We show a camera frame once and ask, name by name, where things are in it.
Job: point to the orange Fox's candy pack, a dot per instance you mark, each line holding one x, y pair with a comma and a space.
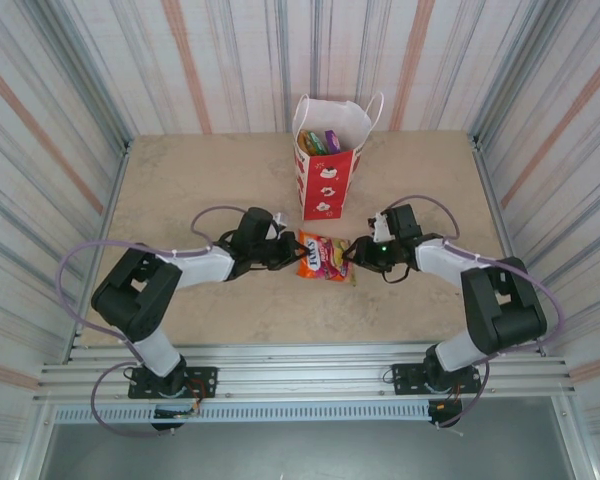
325, 260

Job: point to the yellow orange snack bag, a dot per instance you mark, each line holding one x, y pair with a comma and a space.
312, 143

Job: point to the green Fox's candy pack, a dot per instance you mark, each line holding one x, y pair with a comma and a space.
322, 144

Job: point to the purple snack pack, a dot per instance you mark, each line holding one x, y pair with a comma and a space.
334, 142

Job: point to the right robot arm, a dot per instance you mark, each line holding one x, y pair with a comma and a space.
505, 305

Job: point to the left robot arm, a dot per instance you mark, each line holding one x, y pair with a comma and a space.
135, 295

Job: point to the red and white paper bag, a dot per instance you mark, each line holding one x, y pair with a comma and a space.
325, 190

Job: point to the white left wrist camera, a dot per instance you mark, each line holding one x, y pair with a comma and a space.
281, 222

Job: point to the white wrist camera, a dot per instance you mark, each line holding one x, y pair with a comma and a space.
380, 227
281, 222

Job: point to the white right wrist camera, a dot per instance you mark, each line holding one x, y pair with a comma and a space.
380, 227

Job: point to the aluminium enclosure edge rail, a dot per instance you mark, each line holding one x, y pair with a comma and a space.
105, 225
505, 225

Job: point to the aluminium rail frame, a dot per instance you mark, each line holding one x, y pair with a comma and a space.
300, 370

